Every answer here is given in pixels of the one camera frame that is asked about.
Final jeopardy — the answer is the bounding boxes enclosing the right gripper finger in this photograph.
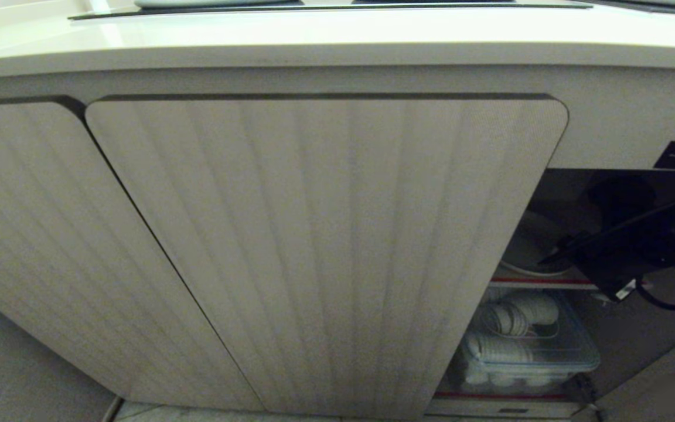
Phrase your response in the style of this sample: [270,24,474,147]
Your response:
[539,237,585,265]

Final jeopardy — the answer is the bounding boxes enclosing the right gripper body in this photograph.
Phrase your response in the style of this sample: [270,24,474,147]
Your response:
[572,230,643,289]

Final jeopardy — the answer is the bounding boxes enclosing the red-edged cabinet shelf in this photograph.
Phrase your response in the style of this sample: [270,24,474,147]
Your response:
[427,389,585,420]
[489,273,601,292]

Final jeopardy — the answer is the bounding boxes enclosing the beige kitchen counter cabinet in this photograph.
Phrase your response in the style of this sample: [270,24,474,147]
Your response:
[0,0,675,422]

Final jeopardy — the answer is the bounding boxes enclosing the white plate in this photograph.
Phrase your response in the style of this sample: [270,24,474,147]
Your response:
[500,210,578,277]

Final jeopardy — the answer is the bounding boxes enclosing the stack of white bowls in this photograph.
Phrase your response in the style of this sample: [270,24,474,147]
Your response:
[480,292,561,338]
[465,331,535,365]

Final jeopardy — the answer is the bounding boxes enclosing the clear plastic storage bin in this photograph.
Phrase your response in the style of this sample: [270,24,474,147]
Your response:
[454,290,602,389]

